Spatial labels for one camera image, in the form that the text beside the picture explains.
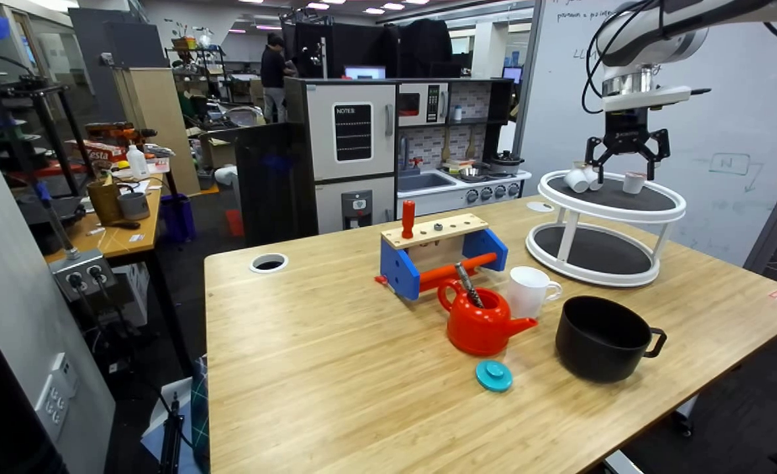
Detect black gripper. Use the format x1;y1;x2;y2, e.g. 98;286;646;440
582;109;674;175

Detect white two-tier round stand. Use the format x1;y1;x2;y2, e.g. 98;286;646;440
525;166;690;289

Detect white mug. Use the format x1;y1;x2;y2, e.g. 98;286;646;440
507;264;563;321

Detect toy kitchen sink counter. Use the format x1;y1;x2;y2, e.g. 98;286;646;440
396;160;534;218

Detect metal spoon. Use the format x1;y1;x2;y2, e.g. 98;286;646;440
453;261;488;311

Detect white toy microwave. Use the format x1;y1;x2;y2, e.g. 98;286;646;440
396;83;450;129

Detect red toy peg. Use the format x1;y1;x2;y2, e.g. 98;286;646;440
400;201;420;243

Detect red toy teapot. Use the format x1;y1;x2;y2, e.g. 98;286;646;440
435;278;541;359

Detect blue wooden peg bench toy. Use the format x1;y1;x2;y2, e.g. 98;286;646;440
374;210;512;304

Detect teal round lid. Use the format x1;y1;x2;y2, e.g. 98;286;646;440
474;359;517;395

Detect small lit laptop screen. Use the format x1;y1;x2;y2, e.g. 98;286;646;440
343;64;388;84

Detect white toy kitchen oven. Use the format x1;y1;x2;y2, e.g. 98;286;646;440
302;80;400;235

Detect person in dark clothes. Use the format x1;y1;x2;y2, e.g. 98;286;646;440
258;35;291;128

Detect blue waste bin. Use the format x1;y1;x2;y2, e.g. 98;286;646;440
159;193;198;249

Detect cluttered wooden side table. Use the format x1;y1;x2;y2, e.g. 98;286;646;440
42;179;165;267

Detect large grey leaning board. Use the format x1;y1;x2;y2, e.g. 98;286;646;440
0;104;118;474

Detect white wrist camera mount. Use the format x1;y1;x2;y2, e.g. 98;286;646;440
601;84;715;114

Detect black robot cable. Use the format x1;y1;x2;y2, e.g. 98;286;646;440
579;0;666;117

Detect black bowl with handle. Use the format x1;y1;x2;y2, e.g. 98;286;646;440
553;296;669;384

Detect round table cable grommet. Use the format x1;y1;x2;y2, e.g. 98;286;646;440
248;250;291;278

